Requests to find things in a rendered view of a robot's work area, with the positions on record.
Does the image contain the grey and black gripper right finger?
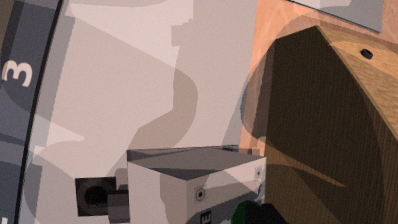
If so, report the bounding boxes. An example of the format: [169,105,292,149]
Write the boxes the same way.
[259,203,289,224]

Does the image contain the grey bench mat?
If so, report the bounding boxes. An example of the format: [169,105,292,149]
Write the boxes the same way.
[18,0,258,224]

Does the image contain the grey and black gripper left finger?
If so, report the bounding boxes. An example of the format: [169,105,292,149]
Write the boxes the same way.
[245,204,270,224]

